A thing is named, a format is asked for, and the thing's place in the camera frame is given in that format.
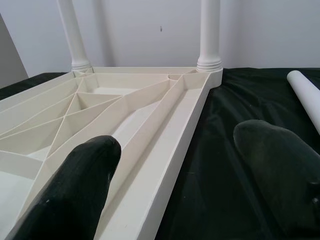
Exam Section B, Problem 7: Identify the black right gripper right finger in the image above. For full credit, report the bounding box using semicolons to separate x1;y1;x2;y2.
232;119;320;240

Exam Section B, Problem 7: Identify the white plastic children table top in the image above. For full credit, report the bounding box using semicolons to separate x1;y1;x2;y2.
0;65;224;240

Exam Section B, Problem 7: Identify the white plastic table leg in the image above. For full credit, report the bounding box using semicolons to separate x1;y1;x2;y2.
56;0;94;74
286;70;320;134
196;0;224;74

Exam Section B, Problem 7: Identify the black cloth table cover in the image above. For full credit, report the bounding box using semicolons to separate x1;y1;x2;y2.
0;66;320;240

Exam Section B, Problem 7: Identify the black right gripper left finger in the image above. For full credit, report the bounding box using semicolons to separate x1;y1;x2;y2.
4;134;123;240

